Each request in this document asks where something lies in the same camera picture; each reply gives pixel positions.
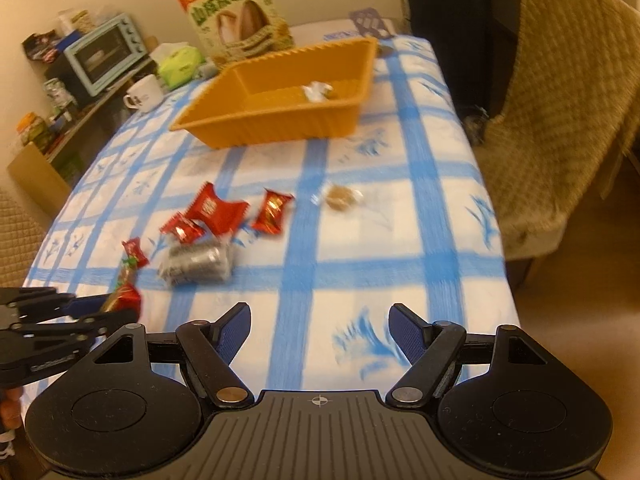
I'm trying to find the large red snack wrapper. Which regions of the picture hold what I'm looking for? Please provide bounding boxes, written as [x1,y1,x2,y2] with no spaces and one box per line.
[185,181,251,237]

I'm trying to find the white box on oven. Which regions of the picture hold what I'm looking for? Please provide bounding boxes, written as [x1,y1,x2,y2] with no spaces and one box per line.
[57,8,109,37]

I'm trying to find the orange plastic basket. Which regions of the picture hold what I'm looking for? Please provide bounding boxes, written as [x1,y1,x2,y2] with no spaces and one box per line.
[169,36,379,150]

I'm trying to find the green tissue pack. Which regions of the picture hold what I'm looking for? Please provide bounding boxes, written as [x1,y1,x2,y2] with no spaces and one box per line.
[150,42,207,87]

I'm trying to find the red gold candy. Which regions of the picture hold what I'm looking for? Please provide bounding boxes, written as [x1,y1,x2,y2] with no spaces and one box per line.
[250,188,296,236]

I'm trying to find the orange lid jar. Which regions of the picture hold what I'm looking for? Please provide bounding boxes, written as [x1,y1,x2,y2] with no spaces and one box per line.
[16,112,54,154]

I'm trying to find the purple slotted plastic utensil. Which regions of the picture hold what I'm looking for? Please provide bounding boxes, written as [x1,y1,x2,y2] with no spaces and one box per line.
[350,7,391,40]

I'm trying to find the red black packets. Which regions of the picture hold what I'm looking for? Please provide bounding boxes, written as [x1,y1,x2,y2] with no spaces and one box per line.
[22,31,64,62]

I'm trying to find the white mug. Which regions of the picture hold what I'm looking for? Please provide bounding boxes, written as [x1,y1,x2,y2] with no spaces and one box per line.
[123,74,166,111]

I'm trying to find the person's left hand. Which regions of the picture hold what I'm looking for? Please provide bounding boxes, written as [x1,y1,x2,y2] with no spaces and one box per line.
[0,389,24,434]

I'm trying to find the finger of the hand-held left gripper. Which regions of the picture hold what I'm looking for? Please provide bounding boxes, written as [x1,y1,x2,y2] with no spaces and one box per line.
[0,309,139,356]
[0,287,109,319]

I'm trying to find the red green sausage stick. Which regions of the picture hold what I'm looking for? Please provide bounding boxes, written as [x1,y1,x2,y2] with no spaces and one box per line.
[99,259,144,319]

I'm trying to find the white candy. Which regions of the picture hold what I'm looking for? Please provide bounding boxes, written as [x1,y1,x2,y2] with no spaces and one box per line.
[301,81,335,102]

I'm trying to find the green beige snack carton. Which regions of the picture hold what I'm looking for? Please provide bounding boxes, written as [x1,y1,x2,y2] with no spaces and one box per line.
[177,0,293,70]

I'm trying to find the black cabinet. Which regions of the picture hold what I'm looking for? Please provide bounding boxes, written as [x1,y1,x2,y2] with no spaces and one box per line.
[400,0,526,116]

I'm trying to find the light blue toaster oven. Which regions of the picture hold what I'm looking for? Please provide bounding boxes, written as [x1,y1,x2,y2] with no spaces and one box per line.
[62,13,151,97]

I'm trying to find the brown cookie clear wrapper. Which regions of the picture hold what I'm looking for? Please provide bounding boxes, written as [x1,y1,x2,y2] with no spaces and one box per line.
[312,183,365,211]

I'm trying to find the wooden shelf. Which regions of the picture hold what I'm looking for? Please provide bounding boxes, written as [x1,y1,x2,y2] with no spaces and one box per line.
[6,55,161,221]

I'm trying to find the small red candy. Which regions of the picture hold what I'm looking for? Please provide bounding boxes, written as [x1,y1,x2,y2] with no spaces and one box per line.
[159,212,206,245]
[122,238,151,269]

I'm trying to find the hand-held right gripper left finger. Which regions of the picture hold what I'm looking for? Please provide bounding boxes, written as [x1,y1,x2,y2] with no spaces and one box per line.
[92,302,253,409]

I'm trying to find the beige quilted chair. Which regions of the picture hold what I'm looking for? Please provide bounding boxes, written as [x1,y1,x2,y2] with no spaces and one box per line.
[472,0,640,261]
[0,190,47,287]

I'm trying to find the dark silver snack packet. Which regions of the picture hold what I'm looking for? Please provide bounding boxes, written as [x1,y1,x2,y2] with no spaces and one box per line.
[157,241,236,288]

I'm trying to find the blue checked tablecloth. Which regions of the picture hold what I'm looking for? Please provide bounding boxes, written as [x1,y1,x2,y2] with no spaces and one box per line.
[22,35,521,396]

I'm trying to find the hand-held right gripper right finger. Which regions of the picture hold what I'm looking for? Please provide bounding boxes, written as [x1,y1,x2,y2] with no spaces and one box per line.
[387,303,568,409]

